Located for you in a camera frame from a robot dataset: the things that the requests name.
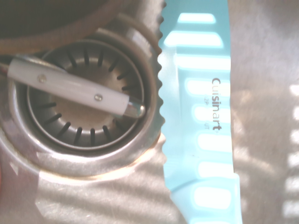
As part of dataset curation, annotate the stainless steel sink basin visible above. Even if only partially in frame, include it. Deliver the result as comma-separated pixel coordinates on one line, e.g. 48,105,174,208
0,0,299,224

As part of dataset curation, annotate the white knife handle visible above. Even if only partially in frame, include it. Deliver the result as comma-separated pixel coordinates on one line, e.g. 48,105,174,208
0,54,145,119

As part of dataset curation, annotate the metal sink drain strainer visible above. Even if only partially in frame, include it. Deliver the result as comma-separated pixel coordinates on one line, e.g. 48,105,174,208
0,13,164,177

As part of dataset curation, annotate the light blue serrated knife blade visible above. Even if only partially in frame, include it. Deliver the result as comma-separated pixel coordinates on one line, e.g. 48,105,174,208
157,0,244,224

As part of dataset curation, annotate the brown wooden bowl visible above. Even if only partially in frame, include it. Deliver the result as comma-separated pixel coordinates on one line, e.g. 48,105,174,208
0,0,134,55

